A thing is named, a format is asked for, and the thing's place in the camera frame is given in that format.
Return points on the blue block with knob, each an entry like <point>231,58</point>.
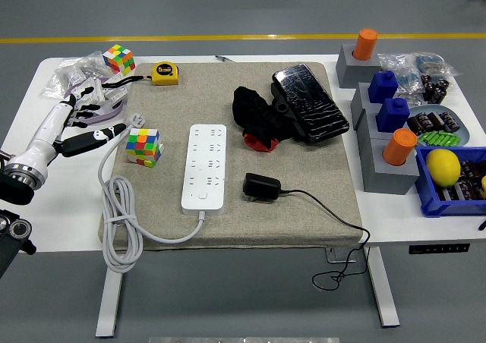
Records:
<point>381,89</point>
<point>393,117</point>

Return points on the grey metal table bracket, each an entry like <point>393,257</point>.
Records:
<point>339,255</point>

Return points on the yellow lemon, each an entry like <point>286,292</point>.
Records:
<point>442,166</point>

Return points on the black table control panel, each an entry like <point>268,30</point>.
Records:
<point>438,249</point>

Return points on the dark capacitors pile on plate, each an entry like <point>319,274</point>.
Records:
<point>433,122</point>

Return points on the black wrapped flat box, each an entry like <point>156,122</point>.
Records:
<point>307,100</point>

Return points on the white wall socket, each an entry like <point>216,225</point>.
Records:
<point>114,94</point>
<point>97,98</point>

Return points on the small yellow object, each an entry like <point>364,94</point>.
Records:
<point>483,187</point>

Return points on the black cloth with red trim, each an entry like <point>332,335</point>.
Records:
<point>254,107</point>

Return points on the blue plastic bin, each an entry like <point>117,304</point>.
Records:
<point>429,202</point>

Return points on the dark capacitors pile in bin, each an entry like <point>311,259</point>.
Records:
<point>469,183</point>

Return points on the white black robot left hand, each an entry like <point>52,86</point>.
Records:
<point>45,134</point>

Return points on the yellow tape measure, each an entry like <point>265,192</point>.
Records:
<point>165,73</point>

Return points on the green batteries pile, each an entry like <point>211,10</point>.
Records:
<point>440,139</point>

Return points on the small black object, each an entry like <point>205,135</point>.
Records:
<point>483,224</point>

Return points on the purple plastic basket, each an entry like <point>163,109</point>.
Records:
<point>114,112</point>

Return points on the white table leg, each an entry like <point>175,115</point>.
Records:
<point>108,301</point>
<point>383,293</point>

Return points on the clear plastic bags of parts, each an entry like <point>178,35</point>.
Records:
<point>64,73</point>

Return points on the black plastic bracket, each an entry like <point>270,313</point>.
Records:
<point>281,106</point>

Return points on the pale grey plate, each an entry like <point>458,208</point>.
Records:
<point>465,130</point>

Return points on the clear bag of dark capacitors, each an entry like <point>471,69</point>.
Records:
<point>434,89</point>

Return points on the clear bag of blue parts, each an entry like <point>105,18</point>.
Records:
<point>406,81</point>

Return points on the grey-brown fabric mat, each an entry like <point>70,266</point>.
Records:
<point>284,191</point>

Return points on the grey block holder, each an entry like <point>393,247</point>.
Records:
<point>366,130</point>
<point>383,180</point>
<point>349,73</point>
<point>358,107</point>

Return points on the orange cylinder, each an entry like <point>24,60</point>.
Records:
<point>398,147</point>
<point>365,45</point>

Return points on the colourful puzzle cube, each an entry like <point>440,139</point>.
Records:
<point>119,58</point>
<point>142,145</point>

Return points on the clear bag of blue discs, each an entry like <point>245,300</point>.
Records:
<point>431,62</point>

